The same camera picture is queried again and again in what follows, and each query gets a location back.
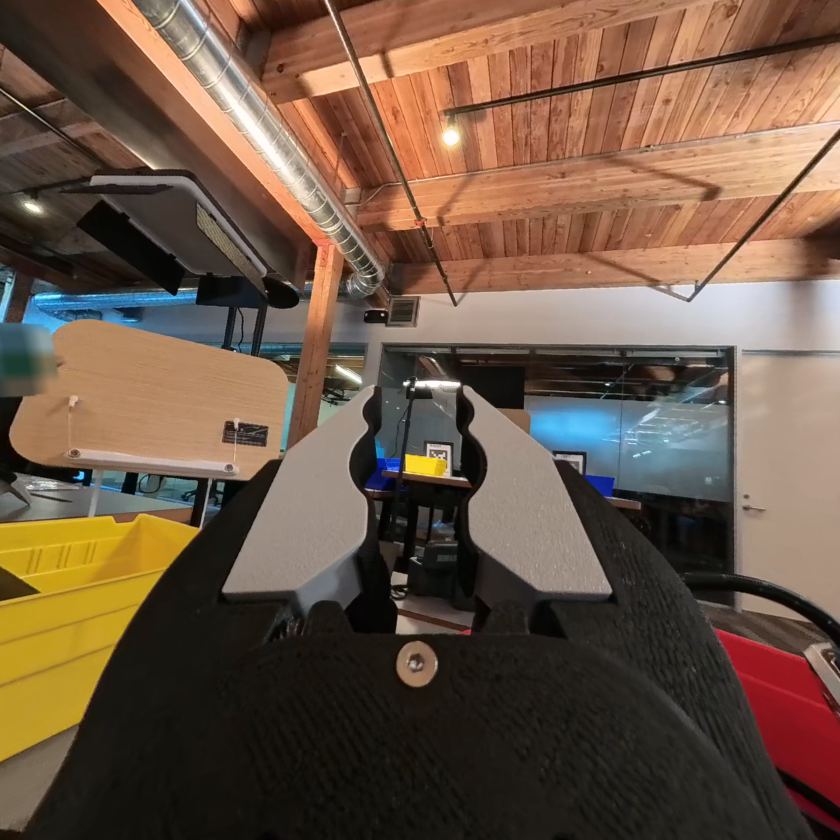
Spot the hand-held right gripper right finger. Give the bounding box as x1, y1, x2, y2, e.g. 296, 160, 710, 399
456, 385, 615, 618

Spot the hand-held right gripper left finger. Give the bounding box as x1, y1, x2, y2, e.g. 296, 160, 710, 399
222, 385, 396, 632

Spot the black box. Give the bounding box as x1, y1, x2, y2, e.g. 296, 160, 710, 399
410, 539, 462, 597

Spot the black lamp stand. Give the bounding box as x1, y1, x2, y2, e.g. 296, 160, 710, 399
392, 377, 435, 546

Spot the glass window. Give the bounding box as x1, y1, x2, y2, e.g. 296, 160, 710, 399
379, 344, 736, 592

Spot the large yellow plastic bin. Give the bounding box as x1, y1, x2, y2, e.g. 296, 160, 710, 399
0, 514, 200, 763

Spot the white door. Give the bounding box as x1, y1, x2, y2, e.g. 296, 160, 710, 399
735, 348, 840, 608

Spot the red plastic bin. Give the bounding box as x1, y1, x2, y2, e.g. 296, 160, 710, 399
715, 629, 840, 831

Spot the black ceiling rod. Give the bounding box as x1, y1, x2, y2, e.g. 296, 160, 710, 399
686, 128, 840, 303

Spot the metal sprinkler pipe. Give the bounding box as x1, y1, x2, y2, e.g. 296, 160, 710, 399
325, 0, 460, 307

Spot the wooden post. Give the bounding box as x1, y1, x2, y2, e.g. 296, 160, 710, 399
287, 244, 345, 448

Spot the thick black cable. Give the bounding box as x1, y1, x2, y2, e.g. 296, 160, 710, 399
682, 572, 840, 632

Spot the silver air duct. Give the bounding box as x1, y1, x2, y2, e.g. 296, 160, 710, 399
131, 0, 389, 300

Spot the black ceiling rail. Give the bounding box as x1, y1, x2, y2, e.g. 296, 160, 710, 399
444, 33, 840, 119

